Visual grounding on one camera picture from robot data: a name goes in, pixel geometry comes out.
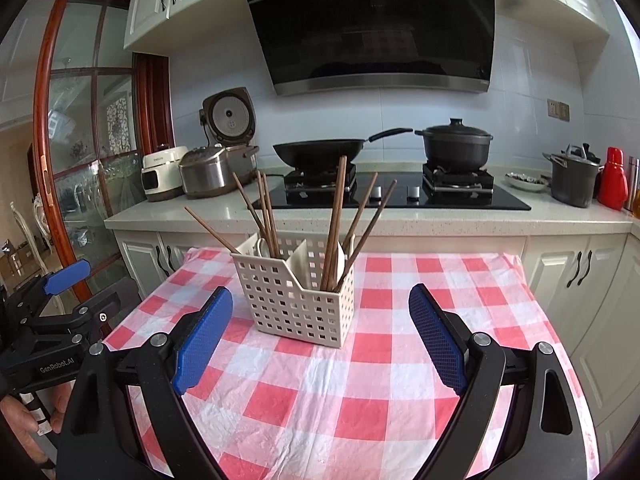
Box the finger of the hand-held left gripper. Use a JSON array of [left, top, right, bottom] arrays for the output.
[[19, 278, 144, 347], [0, 258, 92, 322]]

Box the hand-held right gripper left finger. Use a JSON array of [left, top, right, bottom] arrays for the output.
[[54, 285, 235, 480]]

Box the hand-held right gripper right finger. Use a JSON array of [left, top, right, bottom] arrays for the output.
[[407, 283, 587, 480]]

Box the cream plastic utensil basket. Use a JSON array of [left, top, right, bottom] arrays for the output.
[[229, 232, 356, 349]]

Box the person's left hand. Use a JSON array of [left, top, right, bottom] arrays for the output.
[[0, 384, 72, 467]]

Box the white chair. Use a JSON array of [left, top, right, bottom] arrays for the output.
[[10, 192, 54, 262]]

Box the red white checkered tablecloth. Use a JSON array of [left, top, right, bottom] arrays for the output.
[[102, 247, 601, 480]]

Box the white small kitchen appliance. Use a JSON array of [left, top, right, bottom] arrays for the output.
[[140, 145, 190, 203]]

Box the black glass gas stove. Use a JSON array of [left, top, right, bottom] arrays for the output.
[[249, 162, 532, 211]]

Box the silver rice cooker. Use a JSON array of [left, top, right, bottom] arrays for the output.
[[178, 142, 260, 200]]

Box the white plate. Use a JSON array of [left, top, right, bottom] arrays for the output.
[[504, 169, 550, 194]]

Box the wooden framed glass door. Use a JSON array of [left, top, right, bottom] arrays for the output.
[[31, 0, 174, 282]]

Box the black lidded cooking pot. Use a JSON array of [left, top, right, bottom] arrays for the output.
[[414, 117, 495, 175]]

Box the grey stockpot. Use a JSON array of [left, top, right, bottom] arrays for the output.
[[543, 143, 605, 209]]

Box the black wok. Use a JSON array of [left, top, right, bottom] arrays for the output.
[[272, 127, 415, 170]]

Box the red thermos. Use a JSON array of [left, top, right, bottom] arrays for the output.
[[597, 146, 629, 211]]

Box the steel bottle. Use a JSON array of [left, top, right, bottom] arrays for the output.
[[624, 155, 640, 212]]

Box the black glass range hood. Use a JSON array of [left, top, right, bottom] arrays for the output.
[[235, 0, 496, 97]]

